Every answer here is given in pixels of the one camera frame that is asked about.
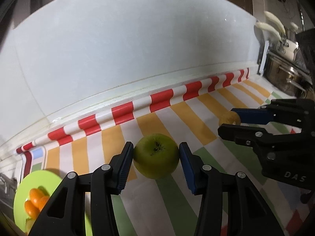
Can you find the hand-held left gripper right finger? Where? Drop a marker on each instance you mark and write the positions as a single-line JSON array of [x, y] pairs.
[[187, 169]]

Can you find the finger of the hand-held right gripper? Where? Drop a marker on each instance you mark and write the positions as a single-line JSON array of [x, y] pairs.
[[253, 116], [241, 134]]

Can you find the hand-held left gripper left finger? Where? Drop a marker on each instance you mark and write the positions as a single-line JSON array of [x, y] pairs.
[[125, 169]]

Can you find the small brown round fruit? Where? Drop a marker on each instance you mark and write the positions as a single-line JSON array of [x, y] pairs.
[[227, 118]]

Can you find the green apple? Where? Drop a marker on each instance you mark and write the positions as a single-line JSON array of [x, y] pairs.
[[156, 156]]

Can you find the lime green plate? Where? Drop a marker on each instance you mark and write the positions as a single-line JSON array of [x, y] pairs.
[[44, 177]]

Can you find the large orange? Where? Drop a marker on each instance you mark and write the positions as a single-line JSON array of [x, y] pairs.
[[44, 200]]

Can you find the stainless steel pot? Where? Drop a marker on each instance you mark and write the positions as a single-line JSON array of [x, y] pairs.
[[285, 76]]

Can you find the striped colourful tablecloth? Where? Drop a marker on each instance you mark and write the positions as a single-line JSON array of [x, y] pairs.
[[172, 118]]

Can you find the small orange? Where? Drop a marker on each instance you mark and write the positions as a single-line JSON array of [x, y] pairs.
[[30, 209]]

